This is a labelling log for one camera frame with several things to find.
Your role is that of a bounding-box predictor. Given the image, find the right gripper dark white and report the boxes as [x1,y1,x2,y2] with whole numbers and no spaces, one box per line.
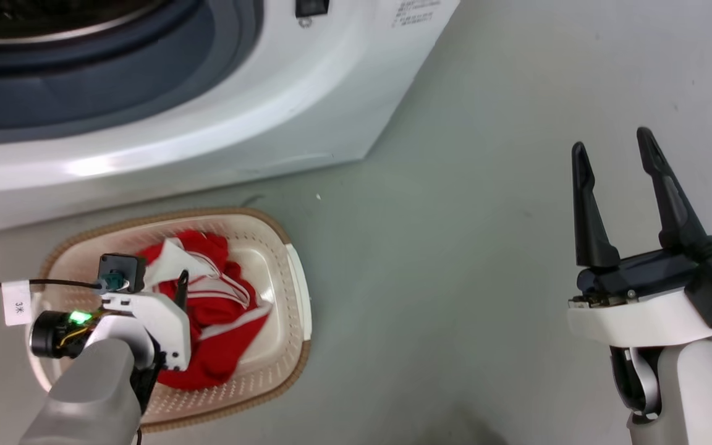
[566,127,712,348]

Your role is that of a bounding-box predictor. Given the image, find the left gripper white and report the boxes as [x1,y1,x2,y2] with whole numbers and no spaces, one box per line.
[100,269,192,372]

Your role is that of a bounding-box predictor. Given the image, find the red and white garment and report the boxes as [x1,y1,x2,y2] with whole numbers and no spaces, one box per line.
[136,230,274,391]

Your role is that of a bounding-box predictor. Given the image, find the cream laundry basket brown rim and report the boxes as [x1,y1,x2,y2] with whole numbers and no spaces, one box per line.
[25,207,313,433]

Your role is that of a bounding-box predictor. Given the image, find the grey rubber door gasket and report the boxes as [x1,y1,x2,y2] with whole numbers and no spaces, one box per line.
[0,0,265,146]

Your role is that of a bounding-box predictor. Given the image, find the white front-load washing machine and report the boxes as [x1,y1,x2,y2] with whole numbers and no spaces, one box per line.
[0,0,461,237]

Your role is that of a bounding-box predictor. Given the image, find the printed text label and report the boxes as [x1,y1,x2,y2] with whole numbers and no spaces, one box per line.
[391,0,441,29]

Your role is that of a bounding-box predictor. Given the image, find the black door latch socket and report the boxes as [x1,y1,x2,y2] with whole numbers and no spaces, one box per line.
[295,0,331,19]

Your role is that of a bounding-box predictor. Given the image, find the thin black camera cable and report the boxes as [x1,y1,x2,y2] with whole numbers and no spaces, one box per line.
[0,279,104,299]

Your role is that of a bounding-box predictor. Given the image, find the white cable tag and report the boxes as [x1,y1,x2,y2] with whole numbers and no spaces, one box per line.
[1,280,33,327]

